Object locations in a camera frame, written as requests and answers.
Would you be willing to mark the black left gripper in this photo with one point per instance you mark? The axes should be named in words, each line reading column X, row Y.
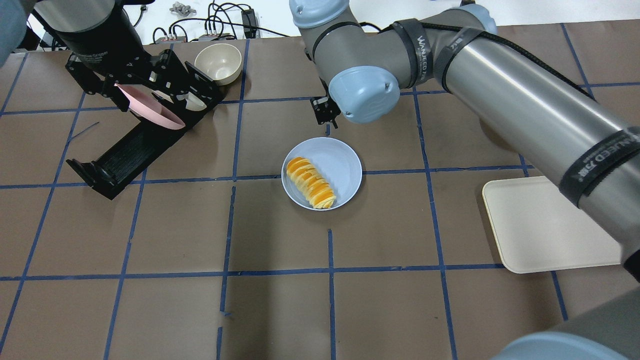
column 101, row 58

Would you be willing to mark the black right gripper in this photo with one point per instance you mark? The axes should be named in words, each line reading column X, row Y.
column 323, row 111

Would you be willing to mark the light blue plate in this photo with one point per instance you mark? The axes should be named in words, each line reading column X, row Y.
column 335, row 160

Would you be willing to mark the orange striped bread loaf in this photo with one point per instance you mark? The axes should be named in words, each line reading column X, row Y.
column 315, row 188

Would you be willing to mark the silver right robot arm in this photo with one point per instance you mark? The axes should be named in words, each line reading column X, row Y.
column 589, row 153

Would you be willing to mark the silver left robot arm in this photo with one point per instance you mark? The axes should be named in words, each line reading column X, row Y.
column 106, row 52

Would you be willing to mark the pink plate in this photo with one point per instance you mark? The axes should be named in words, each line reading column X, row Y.
column 149, row 108

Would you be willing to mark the beige bowl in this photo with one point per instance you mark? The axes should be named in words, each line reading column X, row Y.
column 221, row 62

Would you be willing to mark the black dish rack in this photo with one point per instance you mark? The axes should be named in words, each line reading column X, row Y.
column 139, row 148

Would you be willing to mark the cream rectangular tray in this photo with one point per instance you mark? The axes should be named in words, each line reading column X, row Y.
column 536, row 229

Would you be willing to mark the grey metal bracket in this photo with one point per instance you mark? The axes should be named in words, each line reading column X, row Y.
column 182, row 9

